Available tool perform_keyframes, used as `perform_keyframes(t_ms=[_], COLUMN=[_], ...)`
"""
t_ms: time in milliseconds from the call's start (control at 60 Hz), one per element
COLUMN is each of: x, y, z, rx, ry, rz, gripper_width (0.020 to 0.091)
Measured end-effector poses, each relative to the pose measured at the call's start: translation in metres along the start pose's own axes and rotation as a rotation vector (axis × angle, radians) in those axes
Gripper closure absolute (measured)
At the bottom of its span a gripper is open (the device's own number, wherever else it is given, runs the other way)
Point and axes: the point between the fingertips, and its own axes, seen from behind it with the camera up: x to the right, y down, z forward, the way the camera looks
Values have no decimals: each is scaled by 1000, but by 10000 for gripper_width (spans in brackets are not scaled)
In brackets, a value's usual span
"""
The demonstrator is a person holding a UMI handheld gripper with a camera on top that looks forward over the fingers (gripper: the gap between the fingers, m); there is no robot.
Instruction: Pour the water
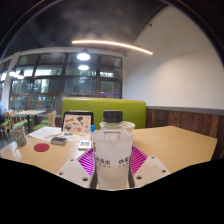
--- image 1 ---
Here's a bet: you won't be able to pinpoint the flat round red coaster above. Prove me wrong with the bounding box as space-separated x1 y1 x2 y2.
33 142 51 153

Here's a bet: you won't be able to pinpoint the curved linear ceiling light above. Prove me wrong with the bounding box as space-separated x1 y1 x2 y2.
71 39 154 56

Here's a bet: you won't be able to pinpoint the small white square device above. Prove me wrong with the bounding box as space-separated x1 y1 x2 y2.
77 139 92 150

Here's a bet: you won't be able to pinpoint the black laptop with stickers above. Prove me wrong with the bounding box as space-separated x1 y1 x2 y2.
61 110 95 135

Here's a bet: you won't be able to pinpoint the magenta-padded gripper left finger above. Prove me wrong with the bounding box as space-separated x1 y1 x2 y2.
55 148 98 189

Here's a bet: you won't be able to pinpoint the wooden chairs with green seats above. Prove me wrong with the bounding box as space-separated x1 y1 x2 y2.
0 109 58 139

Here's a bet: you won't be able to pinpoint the clear black-capped water bottle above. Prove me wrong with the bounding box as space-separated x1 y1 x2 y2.
91 110 134 191

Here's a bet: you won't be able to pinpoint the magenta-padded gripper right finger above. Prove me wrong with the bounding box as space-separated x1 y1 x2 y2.
127 145 172 188

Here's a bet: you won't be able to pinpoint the light wooden dining table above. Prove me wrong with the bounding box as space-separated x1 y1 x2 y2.
14 109 48 133

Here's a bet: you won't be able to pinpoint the green upholstered booth bench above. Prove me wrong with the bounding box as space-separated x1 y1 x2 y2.
61 97 148 130

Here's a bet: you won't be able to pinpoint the round pendant lamps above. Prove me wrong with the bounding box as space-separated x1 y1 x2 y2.
8 49 92 80

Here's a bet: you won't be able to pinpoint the small dark flat box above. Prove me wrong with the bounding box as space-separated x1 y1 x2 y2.
50 136 69 146

